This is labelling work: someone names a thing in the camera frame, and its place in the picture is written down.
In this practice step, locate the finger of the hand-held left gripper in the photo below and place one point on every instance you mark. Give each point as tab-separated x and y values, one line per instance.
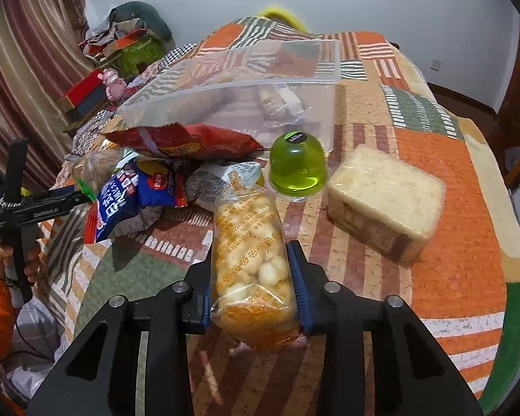
80	198

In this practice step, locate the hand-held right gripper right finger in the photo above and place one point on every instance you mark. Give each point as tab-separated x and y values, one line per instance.
296	288

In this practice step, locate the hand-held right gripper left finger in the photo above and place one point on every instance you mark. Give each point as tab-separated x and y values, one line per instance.
205	312

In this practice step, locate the clear packet of bread rolls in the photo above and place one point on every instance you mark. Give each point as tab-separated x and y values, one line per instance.
249	264

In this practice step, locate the person's left hand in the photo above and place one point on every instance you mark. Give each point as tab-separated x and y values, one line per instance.
1	258

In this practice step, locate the clear packet of brown bread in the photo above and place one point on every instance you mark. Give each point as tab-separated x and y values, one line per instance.
97	169

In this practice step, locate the blue snack packet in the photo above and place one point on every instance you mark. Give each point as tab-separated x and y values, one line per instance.
121	201

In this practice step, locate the red and black box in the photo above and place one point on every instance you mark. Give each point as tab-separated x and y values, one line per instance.
84	93

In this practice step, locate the white quilted cloth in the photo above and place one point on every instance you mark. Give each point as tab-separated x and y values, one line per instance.
37	329

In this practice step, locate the pink plush toy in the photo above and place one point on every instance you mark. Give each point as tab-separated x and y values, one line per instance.
113	84

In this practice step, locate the red snack bag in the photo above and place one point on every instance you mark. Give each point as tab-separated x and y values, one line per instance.
186	141

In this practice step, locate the green jelly cup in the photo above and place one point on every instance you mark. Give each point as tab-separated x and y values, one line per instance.
298	167

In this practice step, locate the wrapped sliced bread loaf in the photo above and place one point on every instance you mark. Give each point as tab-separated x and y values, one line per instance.
385	195

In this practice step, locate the white and teal snack packet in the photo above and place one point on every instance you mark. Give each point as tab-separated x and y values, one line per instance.
221	180

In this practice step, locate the striped curtain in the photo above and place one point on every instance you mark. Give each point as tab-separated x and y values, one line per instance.
30	65

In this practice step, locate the green cardboard box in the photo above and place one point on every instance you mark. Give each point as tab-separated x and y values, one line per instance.
138	54

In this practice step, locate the patchwork blanket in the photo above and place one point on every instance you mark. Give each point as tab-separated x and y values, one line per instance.
442	173

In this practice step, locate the small clear wrapped pastry packet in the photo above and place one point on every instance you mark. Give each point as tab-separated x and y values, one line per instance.
279	100

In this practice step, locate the clear plastic storage box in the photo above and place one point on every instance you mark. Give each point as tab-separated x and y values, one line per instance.
242	95

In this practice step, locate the dark green cushion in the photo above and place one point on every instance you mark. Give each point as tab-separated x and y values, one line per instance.
145	15

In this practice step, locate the yellow round object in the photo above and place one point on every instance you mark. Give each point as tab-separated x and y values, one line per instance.
281	12

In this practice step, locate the white wall outlet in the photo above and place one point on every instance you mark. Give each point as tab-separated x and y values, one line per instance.
436	65

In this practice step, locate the wooden door frame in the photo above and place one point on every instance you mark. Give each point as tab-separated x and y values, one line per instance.
518	73

